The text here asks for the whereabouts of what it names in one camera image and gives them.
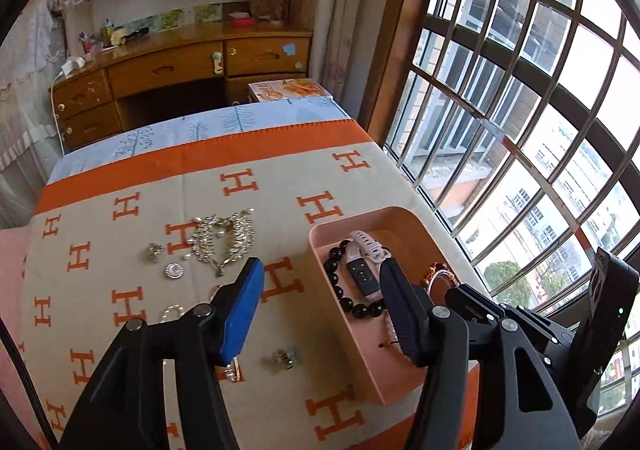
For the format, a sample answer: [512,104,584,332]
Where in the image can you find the long white pearl necklace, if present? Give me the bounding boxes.
[158,302,241,383]

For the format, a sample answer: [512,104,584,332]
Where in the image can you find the gold crystal heart brooch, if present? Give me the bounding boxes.
[183,207,255,277]

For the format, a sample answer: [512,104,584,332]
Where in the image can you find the amber orange bangle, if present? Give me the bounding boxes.
[421,262,460,293]

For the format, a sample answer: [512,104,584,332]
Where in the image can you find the orange beige H-pattern blanket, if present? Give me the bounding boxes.
[18,119,470,449]

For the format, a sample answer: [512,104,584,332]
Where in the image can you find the pink bed sheet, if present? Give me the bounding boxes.
[0,225,50,449]

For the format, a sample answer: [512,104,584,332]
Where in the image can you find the pink smart watch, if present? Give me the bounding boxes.
[345,230,392,299]

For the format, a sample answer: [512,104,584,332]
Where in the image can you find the pink plastic tray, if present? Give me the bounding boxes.
[307,206,447,406]

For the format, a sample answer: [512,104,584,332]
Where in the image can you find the metal window grille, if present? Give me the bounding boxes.
[384,0,640,421]

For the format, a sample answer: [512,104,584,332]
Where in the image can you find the light blue patterned bedsheet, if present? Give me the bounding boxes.
[48,96,348,184]

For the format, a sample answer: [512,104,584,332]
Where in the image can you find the wooden desk with drawers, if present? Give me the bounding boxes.
[52,23,312,151]

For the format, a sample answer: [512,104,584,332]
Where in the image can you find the orange food magazine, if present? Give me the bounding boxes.
[248,78,331,101]

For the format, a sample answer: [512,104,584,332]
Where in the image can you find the white lace cloth cover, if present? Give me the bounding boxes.
[1,0,66,229]

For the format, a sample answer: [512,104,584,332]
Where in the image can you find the red box on desk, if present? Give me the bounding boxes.
[229,12,256,28]

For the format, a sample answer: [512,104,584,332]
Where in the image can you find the beige curtain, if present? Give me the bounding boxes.
[302,0,387,118]

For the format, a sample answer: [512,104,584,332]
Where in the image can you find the black bead bracelet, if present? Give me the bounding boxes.
[323,238,388,320]

